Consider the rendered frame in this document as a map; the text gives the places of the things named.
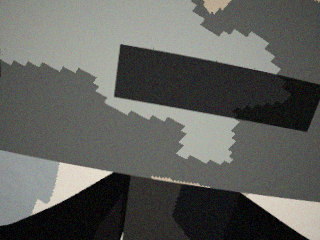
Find black two-prong plug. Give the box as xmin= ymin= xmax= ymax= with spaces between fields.
xmin=123 ymin=176 xmax=240 ymax=240

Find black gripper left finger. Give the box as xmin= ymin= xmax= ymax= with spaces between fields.
xmin=0 ymin=173 xmax=131 ymax=240

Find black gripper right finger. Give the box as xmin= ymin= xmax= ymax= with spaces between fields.
xmin=221 ymin=192 xmax=309 ymax=240

